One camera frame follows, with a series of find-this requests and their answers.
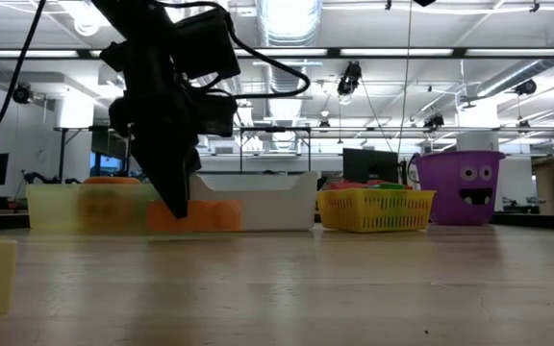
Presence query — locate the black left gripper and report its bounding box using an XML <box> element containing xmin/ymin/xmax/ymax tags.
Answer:
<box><xmin>101</xmin><ymin>28</ymin><xmax>239</xmax><ymax>220</ymax></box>

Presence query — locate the long orange toy block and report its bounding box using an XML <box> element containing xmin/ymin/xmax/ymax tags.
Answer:
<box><xmin>145</xmin><ymin>199</ymin><xmax>243</xmax><ymax>234</ymax></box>

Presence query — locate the white plastic bin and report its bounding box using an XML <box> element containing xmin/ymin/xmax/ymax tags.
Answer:
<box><xmin>188</xmin><ymin>171</ymin><xmax>319</xmax><ymax>232</ymax></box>

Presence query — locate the yellow slotted plastic basket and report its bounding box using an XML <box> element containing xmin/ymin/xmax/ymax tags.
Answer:
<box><xmin>315</xmin><ymin>187</ymin><xmax>437</xmax><ymax>235</ymax></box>

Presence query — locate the yellow translucent plastic tray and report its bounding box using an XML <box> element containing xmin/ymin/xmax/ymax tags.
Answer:
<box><xmin>25</xmin><ymin>184</ymin><xmax>163</xmax><ymax>235</ymax></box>

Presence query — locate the black ceiling spotlight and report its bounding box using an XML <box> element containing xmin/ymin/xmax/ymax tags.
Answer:
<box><xmin>12</xmin><ymin>83</ymin><xmax>33</xmax><ymax>105</ymax></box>
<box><xmin>423</xmin><ymin>112</ymin><xmax>446</xmax><ymax>132</ymax></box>
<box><xmin>515</xmin><ymin>79</ymin><xmax>539</xmax><ymax>96</ymax></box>

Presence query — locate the black overhead crossbar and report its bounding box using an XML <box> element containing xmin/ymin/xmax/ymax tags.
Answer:
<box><xmin>0</xmin><ymin>45</ymin><xmax>554</xmax><ymax>61</ymax></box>

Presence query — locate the black computer monitor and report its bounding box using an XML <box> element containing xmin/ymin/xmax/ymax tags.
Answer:
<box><xmin>342</xmin><ymin>147</ymin><xmax>400</xmax><ymax>185</ymax></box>

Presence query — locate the purple bucket with face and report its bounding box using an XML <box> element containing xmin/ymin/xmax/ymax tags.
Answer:
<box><xmin>407</xmin><ymin>150</ymin><xmax>507</xmax><ymax>226</ymax></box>

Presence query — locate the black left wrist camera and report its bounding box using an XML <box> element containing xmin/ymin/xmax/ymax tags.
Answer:
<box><xmin>174</xmin><ymin>8</ymin><xmax>242</xmax><ymax>81</ymax></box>

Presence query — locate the black background table frame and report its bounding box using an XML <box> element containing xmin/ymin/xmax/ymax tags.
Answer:
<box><xmin>238</xmin><ymin>125</ymin><xmax>313</xmax><ymax>174</ymax></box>

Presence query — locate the silver ventilation duct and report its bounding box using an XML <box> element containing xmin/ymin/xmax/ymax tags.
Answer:
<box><xmin>255</xmin><ymin>0</ymin><xmax>324</xmax><ymax>150</ymax></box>

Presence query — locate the black left wrist camera cable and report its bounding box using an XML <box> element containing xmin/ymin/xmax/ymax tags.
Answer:
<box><xmin>218</xmin><ymin>13</ymin><xmax>313</xmax><ymax>101</ymax></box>

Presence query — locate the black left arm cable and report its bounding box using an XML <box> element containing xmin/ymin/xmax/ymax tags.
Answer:
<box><xmin>0</xmin><ymin>0</ymin><xmax>47</xmax><ymax>193</ymax></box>

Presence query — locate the black hanging camera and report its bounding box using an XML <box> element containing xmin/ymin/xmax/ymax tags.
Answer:
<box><xmin>337</xmin><ymin>61</ymin><xmax>364</xmax><ymax>97</ymax></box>

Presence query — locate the silver round ceiling duct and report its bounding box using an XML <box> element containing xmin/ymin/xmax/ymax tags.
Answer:
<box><xmin>473</xmin><ymin>23</ymin><xmax>554</xmax><ymax>100</ymax></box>

